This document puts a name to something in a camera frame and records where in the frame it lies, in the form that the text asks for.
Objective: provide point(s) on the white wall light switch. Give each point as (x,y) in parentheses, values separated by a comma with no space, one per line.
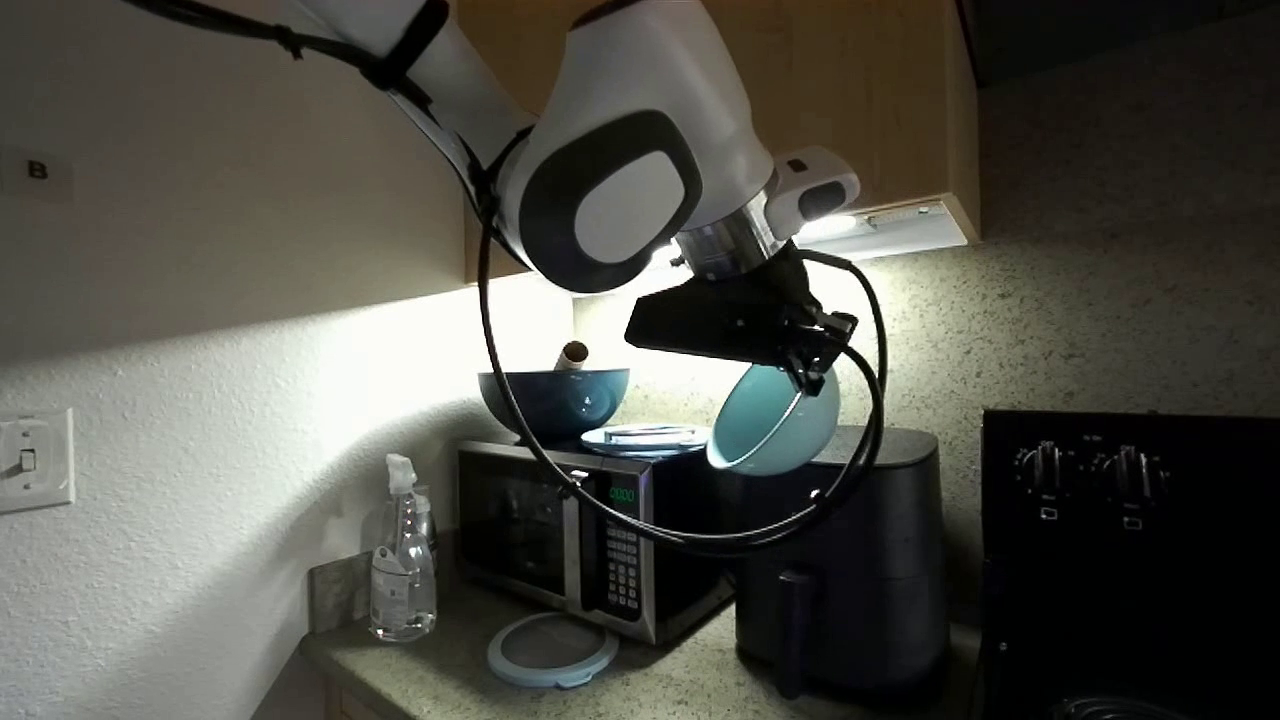
(28,460)

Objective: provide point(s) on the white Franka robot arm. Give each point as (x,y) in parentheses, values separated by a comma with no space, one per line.
(624,123)

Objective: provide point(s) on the large dark blue bowl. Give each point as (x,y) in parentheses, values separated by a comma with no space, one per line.
(544,401)

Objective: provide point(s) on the black and silver microwave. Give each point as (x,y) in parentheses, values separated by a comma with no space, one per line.
(534,540)

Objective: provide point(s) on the black electric stove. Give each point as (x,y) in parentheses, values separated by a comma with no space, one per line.
(1135,603)

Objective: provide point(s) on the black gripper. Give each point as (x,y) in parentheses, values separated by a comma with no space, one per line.
(773,304)

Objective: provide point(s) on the light blue plate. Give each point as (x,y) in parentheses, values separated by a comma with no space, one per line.
(640,439)

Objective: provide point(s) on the under-cabinet light strip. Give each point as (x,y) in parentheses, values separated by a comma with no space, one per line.
(906,225)

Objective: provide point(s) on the black stove knob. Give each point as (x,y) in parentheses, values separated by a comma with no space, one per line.
(1129,476)
(1043,472)

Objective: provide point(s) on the light blue bowl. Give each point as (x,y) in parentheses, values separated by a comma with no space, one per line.
(773,427)

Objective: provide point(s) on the clear spray bottle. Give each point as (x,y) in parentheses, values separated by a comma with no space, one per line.
(401,572)

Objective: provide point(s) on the round grey container lid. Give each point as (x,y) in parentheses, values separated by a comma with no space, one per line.
(550,651)

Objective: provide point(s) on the black air fryer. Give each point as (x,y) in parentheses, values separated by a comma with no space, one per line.
(864,586)

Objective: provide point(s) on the wooden wall cabinet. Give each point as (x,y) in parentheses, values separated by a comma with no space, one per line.
(892,93)

